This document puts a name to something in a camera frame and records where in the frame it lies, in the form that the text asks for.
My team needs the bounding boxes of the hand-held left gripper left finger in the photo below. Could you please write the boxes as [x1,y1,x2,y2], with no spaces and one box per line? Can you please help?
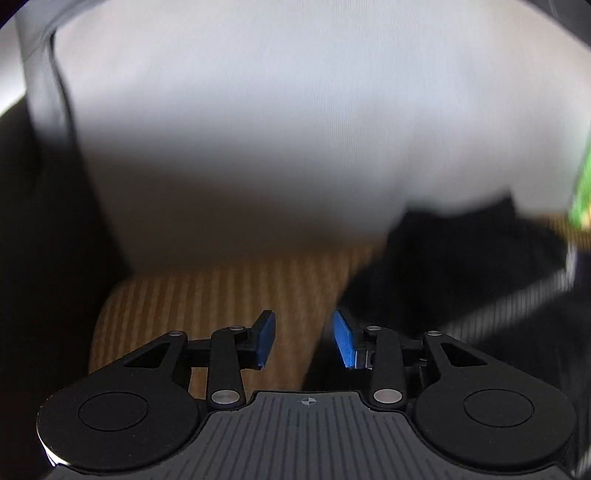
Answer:
[117,310,278,409]

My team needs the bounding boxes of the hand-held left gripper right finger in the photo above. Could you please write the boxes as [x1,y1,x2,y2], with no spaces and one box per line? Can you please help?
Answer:
[332,310,490,411]

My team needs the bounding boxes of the black garment with patterned stripe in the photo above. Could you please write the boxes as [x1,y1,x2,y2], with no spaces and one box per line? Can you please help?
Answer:
[302,195,580,393]

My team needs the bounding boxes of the green object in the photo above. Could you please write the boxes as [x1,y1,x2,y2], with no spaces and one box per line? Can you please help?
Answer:
[567,138,591,230]

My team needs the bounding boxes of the black sofa frame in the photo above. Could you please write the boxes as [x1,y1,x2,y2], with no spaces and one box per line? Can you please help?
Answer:
[0,99,132,462]

